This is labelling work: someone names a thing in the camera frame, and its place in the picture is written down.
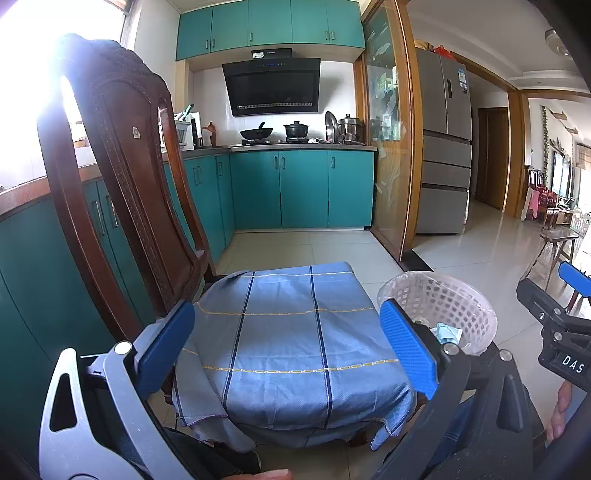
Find person's right hand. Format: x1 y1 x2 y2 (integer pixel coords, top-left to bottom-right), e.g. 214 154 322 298
546 382 574 443

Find silver refrigerator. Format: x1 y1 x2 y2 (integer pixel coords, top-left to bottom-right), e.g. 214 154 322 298
416 48 472 235

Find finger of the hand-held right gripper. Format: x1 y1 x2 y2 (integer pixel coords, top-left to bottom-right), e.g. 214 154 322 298
516 262 591 332

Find wooden framed glass door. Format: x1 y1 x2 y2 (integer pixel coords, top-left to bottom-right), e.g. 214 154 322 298
355 0 419 264

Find blue plaid cloth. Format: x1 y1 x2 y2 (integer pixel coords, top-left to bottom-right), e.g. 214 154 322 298
173 261 416 453

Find ceiling lamp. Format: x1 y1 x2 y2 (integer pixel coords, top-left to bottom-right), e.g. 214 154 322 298
545 28 571 56

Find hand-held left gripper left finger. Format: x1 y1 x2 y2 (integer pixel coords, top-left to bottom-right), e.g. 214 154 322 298
38 300 199 480

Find white dish rack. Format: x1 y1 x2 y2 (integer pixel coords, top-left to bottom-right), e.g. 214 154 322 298
173 104 195 151

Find teal upper kitchen cabinets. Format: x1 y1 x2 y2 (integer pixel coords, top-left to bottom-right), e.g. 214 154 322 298
175 0 366 62

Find gas stove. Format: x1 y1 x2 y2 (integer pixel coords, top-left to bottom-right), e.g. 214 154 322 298
240 137 319 146

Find black range hood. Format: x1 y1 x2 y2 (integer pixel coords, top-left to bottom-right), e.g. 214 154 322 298
222 48 321 117

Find white kitchen appliance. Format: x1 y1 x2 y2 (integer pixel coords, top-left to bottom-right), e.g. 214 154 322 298
187 112 204 149

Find green hanging vine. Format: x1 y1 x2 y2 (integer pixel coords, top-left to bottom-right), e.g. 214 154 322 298
541 105 551 185

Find teal lower kitchen cabinet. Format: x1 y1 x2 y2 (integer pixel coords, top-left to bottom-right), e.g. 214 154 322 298
0 154 235 462
230 147 377 230

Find brown wooden door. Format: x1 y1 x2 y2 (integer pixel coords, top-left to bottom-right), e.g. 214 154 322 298
475 107 509 212

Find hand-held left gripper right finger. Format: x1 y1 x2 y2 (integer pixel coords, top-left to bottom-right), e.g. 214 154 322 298
374 298 548 480

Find black wok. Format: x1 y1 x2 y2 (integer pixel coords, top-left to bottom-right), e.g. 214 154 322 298
239 122 274 141

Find bright window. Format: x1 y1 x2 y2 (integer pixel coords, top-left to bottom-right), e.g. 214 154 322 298
0 0 134 190

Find steel stock pot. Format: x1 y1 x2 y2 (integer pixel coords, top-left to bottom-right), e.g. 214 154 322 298
338 114 368 144

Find wooden stool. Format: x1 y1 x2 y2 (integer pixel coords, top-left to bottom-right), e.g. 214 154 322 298
522 228 591 315

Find white plastic mesh basket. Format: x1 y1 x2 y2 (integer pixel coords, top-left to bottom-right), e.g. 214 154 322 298
377 271 498 356

